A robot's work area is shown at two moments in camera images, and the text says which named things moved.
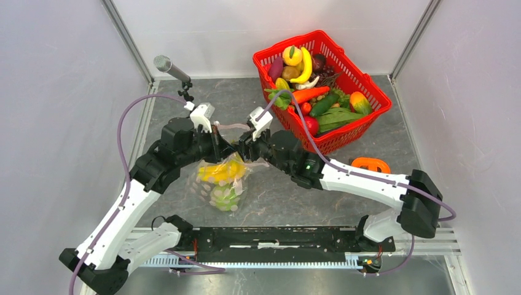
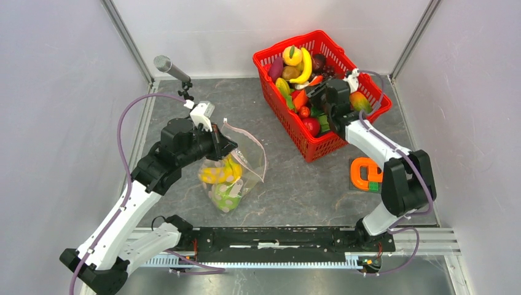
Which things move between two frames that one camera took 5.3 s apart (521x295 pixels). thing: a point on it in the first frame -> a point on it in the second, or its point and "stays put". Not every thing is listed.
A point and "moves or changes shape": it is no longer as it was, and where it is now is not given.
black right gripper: x=243 y=147 -> x=315 y=94
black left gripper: x=221 y=148 stays put
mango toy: x=360 y=104 stays put
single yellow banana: x=308 y=67 stays put
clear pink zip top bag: x=219 y=181 moves or changes shape
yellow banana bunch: x=227 y=171 stays put
